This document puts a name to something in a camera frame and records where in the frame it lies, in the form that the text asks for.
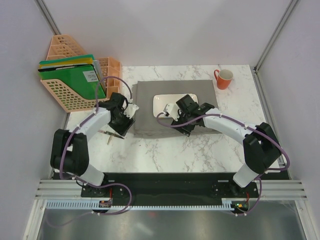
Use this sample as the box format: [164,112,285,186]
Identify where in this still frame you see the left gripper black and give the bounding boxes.
[108,109,135,137]

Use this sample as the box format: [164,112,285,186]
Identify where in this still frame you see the gold fork green handle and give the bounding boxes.
[106,132,125,145]

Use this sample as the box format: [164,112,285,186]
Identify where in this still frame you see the grey placemat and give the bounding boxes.
[130,80,219,139]

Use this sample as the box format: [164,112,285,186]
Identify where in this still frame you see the white rectangular plate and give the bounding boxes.
[152,93,198,119]

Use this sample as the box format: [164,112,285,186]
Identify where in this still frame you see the orange mug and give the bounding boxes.
[213,69,234,90]

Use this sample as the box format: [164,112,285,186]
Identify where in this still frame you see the knife pink handle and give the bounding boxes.
[98,129,113,136]

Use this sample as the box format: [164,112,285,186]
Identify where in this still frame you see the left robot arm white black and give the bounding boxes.
[50,92,139,197]

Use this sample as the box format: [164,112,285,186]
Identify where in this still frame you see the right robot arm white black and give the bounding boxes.
[164,94,281,197]

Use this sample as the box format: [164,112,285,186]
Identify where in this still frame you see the green folder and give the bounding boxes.
[38,64,106,100]

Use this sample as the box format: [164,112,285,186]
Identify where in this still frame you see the yellow folder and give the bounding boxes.
[39,54,95,68]

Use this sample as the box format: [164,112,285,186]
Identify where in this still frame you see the peach file organizer rack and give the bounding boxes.
[37,34,122,113]

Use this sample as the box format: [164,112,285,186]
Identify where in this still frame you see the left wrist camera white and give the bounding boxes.
[123,103,139,119]

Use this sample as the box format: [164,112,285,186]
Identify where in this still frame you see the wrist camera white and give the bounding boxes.
[123,103,139,119]
[163,103,180,121]

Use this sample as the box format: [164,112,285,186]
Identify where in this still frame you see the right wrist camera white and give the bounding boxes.
[163,103,180,121]

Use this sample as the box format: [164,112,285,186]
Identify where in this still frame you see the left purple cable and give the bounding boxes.
[46,76,135,228]

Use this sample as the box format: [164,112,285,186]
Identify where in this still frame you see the purple cable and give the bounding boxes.
[46,76,135,228]
[156,112,291,217]

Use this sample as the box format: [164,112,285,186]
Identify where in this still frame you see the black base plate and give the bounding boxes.
[83,172,259,205]

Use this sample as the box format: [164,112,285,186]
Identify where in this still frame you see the white cable duct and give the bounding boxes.
[45,199,234,211]

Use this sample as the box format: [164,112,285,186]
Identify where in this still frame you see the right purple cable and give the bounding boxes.
[156,112,291,217]

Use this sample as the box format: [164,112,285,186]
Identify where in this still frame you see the aluminium rail profile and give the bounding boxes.
[35,179,307,201]

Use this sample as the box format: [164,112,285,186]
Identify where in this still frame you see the left aluminium frame post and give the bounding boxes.
[35,0,62,35]

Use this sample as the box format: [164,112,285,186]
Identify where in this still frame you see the aluminium frame post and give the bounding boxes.
[35,0,62,35]
[253,0,300,74]

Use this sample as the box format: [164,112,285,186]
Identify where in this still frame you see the right aluminium frame post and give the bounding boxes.
[253,0,300,74]

